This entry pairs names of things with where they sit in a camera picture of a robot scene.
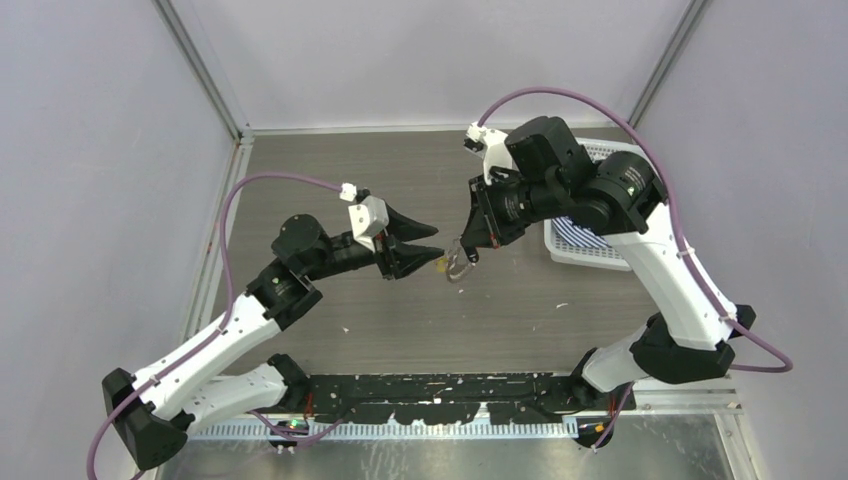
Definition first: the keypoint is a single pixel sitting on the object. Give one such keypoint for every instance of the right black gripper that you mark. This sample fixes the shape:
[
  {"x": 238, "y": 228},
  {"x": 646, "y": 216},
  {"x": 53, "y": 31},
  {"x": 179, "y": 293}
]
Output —
[{"x": 503, "y": 232}]

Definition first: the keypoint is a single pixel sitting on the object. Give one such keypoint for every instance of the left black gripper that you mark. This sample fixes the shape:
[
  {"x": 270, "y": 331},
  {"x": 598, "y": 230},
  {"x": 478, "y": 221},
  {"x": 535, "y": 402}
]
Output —
[{"x": 401, "y": 258}]

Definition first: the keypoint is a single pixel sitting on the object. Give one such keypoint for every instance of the black key fob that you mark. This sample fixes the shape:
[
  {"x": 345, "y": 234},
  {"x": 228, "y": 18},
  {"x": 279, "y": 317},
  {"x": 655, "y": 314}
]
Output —
[{"x": 471, "y": 254}]

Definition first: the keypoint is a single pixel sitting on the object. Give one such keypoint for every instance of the metal spring coil keyring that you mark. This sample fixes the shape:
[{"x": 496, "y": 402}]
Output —
[{"x": 457, "y": 264}]

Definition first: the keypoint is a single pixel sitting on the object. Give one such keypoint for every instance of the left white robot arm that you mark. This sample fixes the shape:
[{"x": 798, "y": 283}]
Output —
[{"x": 282, "y": 293}]

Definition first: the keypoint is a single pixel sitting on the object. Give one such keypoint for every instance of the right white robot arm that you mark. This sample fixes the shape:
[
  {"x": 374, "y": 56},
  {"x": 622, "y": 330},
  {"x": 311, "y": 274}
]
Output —
[{"x": 540, "y": 171}]

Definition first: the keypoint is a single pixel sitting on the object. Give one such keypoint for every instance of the blue striped cloth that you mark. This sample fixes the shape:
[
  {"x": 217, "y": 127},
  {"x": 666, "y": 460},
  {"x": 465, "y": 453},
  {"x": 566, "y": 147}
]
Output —
[{"x": 577, "y": 236}]

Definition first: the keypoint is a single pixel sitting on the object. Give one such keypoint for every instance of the white plastic basket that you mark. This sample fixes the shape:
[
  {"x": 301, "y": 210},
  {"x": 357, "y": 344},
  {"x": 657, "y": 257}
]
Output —
[{"x": 607, "y": 258}]

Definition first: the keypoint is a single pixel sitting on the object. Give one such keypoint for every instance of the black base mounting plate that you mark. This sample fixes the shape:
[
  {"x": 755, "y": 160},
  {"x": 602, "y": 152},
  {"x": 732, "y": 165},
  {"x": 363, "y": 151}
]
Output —
[{"x": 442, "y": 399}]

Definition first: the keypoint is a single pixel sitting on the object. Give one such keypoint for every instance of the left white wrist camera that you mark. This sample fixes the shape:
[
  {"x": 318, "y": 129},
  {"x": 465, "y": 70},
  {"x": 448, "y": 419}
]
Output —
[{"x": 368, "y": 215}]

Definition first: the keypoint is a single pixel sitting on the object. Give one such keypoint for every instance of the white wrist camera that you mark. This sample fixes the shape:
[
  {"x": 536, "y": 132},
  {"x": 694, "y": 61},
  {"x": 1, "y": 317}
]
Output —
[
  {"x": 368, "y": 215},
  {"x": 489, "y": 145}
]

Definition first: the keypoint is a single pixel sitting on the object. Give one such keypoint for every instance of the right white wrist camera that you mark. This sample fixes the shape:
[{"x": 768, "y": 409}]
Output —
[{"x": 489, "y": 145}]

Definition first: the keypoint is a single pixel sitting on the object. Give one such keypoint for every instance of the aluminium frame rail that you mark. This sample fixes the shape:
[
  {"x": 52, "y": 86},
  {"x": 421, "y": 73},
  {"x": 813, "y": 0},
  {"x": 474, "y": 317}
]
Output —
[{"x": 220, "y": 400}]

